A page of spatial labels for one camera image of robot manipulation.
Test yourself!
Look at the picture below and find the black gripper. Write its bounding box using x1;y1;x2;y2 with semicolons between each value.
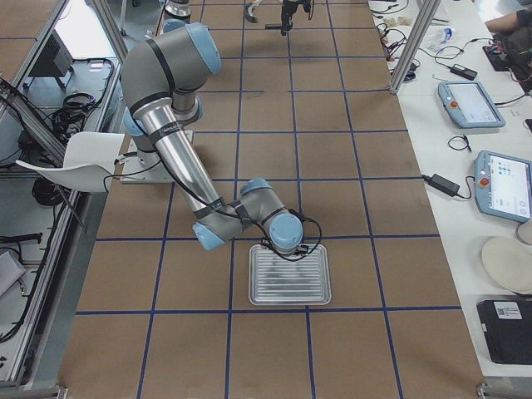
280;0;314;36

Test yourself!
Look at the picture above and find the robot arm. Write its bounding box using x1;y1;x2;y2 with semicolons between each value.
163;0;314;36
121;22;303;255

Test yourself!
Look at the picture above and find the silver ribbed metal tray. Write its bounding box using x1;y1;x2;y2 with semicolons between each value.
249;244;332;306

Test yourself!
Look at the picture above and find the green brake shoe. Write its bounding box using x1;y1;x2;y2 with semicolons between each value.
244;2;259;23

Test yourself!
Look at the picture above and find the far teach pendant tablet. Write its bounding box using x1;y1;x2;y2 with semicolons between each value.
437;81;506;129

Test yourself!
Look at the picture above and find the teach pendant tablet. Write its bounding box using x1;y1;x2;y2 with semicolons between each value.
437;81;506;129
475;150;531;223

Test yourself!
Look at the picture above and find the black power adapter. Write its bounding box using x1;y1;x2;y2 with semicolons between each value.
421;174;460;197

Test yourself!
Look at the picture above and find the white plastic chair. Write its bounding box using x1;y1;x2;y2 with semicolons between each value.
16;131;125;193

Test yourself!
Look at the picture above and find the near teach pendant tablet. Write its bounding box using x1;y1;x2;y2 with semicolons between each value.
475;150;531;223

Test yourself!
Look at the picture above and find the beige round plate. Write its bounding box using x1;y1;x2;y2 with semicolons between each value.
481;237;531;295

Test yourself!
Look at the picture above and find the black laptop with label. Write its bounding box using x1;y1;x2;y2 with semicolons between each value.
476;300;531;365

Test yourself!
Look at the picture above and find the aluminium frame post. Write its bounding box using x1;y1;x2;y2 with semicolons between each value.
389;0;441;94

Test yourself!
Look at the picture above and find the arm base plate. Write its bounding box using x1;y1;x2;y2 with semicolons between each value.
121;126;198;185

